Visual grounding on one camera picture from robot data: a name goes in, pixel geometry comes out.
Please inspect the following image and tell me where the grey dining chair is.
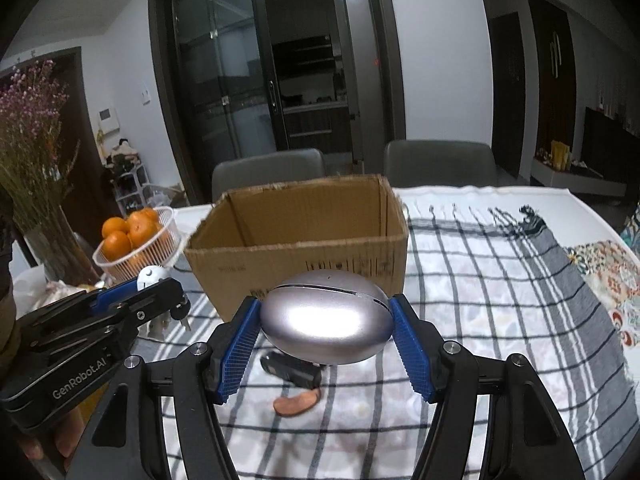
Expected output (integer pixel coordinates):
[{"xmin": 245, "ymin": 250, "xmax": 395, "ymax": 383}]
[
  {"xmin": 211, "ymin": 148, "xmax": 327, "ymax": 204},
  {"xmin": 383, "ymin": 139, "xmax": 498, "ymax": 188}
]

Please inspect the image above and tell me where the floral patterned mat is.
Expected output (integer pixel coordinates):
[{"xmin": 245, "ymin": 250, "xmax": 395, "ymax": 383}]
[{"xmin": 565, "ymin": 240, "xmax": 640, "ymax": 356}]

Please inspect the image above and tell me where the grey plaid tablecloth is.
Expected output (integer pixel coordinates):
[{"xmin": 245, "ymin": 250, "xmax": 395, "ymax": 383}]
[{"xmin": 135, "ymin": 200, "xmax": 628, "ymax": 480}]

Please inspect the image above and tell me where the brown wooden piece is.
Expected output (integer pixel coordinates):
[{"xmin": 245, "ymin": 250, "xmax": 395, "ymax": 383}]
[{"xmin": 273, "ymin": 389, "xmax": 321, "ymax": 417}]

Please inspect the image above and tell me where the floral cushion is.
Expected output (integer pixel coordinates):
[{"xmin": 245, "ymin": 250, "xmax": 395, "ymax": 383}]
[{"xmin": 620, "ymin": 202, "xmax": 640, "ymax": 241}]

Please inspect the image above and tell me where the dried flower bouquet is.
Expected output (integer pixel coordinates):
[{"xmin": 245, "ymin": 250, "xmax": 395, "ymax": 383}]
[{"xmin": 0, "ymin": 59, "xmax": 81, "ymax": 241}]

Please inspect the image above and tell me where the black rectangular device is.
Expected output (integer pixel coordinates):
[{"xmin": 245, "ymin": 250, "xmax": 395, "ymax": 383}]
[{"xmin": 261, "ymin": 350, "xmax": 323, "ymax": 390}]

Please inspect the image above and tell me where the person's left hand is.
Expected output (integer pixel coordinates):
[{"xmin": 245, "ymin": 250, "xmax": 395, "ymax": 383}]
[{"xmin": 15, "ymin": 400, "xmax": 87, "ymax": 467}]

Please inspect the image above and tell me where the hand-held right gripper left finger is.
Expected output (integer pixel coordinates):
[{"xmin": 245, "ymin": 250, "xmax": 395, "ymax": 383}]
[{"xmin": 65, "ymin": 296, "xmax": 266, "ymax": 480}]

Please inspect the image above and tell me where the white television cabinet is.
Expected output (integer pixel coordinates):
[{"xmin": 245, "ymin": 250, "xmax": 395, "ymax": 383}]
[{"xmin": 530, "ymin": 155, "xmax": 628, "ymax": 198}]

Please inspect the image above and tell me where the white bear figurine keychain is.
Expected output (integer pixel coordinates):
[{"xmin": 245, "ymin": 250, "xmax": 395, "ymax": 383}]
[{"xmin": 136, "ymin": 265, "xmax": 192, "ymax": 340}]

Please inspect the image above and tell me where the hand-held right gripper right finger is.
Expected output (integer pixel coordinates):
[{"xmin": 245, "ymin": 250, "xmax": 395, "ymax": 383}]
[{"xmin": 387, "ymin": 294, "xmax": 583, "ymax": 480}]

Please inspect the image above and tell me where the brown cardboard box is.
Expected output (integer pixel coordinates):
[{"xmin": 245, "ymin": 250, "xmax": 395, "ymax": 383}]
[{"xmin": 184, "ymin": 174, "xmax": 410, "ymax": 322}]

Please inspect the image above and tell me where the white plastic fruit basket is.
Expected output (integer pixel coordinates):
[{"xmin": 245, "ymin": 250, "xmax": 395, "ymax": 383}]
[{"xmin": 92, "ymin": 206, "xmax": 180, "ymax": 281}]

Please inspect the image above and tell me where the white shoe rack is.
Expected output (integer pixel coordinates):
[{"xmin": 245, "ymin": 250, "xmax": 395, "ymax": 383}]
[{"xmin": 112, "ymin": 162, "xmax": 151, "ymax": 216}]

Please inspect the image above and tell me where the dark wooden door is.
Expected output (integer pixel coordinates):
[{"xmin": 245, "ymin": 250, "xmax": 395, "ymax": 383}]
[{"xmin": 525, "ymin": 0, "xmax": 577, "ymax": 161}]

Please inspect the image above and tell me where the silver oval case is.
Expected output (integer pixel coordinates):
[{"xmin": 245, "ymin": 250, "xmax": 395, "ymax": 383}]
[{"xmin": 259, "ymin": 269, "xmax": 393, "ymax": 365}]

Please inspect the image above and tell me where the black television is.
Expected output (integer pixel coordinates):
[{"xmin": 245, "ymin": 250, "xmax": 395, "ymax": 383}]
[{"xmin": 585, "ymin": 106, "xmax": 640, "ymax": 176}]

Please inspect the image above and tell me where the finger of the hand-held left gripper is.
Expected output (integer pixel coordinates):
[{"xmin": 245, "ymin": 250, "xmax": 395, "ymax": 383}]
[
  {"xmin": 107, "ymin": 277, "xmax": 187, "ymax": 346},
  {"xmin": 75, "ymin": 279, "xmax": 141, "ymax": 311}
]

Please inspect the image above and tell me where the glass vase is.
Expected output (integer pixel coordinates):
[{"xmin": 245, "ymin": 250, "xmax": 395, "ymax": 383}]
[{"xmin": 15, "ymin": 205, "xmax": 101, "ymax": 286}]

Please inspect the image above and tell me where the dark glass sliding door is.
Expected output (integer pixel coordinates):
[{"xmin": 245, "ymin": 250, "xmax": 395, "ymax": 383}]
[{"xmin": 150, "ymin": 0, "xmax": 281, "ymax": 206}]

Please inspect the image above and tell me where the floral cloth cover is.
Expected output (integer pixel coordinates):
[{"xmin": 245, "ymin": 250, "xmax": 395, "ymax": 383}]
[{"xmin": 14, "ymin": 270, "xmax": 103, "ymax": 311}]

